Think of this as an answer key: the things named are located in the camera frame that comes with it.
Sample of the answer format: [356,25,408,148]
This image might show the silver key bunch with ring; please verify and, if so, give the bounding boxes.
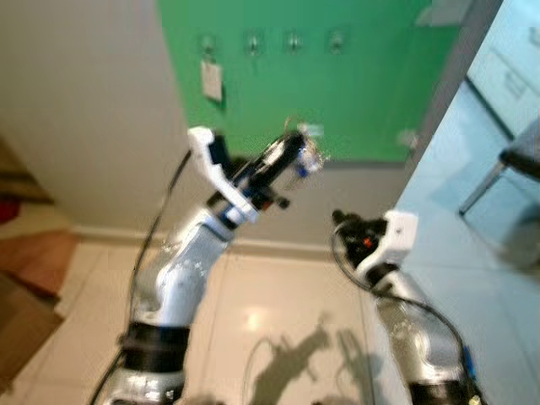
[282,116,327,176]

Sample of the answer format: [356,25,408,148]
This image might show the grey chair with metal legs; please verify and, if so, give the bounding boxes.
[458,116,540,217]

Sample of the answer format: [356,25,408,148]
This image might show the brown wooden furniture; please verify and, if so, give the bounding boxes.
[0,228,78,298]

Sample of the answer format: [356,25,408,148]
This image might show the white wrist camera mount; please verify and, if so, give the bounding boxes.
[186,126,259,225]
[358,210,419,284]

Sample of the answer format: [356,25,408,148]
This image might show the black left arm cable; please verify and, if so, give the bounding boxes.
[88,149,194,405]

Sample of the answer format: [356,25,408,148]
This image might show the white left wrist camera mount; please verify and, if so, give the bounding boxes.
[186,126,259,225]

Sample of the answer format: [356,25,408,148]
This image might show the clear wall hook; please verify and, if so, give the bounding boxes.
[283,30,304,55]
[197,32,219,60]
[327,29,347,55]
[242,30,263,58]

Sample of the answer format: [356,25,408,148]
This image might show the white hanging tag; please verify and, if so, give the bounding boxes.
[200,59,224,104]

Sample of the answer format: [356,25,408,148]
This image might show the white drawer cabinet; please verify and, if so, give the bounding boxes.
[467,0,540,138]

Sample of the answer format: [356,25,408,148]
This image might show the green wall board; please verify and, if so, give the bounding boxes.
[156,0,462,164]

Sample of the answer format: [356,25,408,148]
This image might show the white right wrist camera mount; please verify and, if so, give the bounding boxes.
[358,210,419,284]

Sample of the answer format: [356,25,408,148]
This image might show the small white round knob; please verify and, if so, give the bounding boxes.
[397,128,420,153]

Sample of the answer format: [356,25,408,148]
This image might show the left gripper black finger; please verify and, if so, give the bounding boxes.
[257,145,313,191]
[250,131,307,179]

